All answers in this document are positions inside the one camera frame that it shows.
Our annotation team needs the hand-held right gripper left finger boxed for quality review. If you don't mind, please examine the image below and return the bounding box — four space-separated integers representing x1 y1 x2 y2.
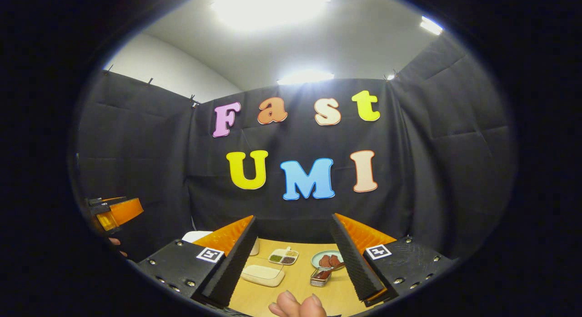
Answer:
135 215 258 308

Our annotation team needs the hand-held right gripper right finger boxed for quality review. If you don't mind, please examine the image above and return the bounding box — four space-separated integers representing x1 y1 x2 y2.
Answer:
329 212 457 308

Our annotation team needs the white container of rice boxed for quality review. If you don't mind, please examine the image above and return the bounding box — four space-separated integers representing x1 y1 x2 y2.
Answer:
240 264 286 288

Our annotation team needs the white rice cooker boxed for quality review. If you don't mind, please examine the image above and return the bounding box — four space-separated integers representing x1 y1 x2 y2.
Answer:
182 231 214 244

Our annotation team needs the round plate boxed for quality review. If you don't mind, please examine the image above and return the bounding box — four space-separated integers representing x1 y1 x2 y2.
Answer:
311 250 345 271

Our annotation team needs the small metal tin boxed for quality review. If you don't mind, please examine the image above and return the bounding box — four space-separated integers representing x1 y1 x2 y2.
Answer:
310 267 333 287

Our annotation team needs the divided condiment dish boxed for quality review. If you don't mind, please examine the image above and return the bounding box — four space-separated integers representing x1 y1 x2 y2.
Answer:
267 247 300 266

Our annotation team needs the black backdrop cloth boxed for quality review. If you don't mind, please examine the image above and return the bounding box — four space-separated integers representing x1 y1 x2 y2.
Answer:
73 33 517 263

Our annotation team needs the large ceiling light panel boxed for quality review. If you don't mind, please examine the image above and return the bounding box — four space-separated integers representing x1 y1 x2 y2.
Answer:
211 0 332 32

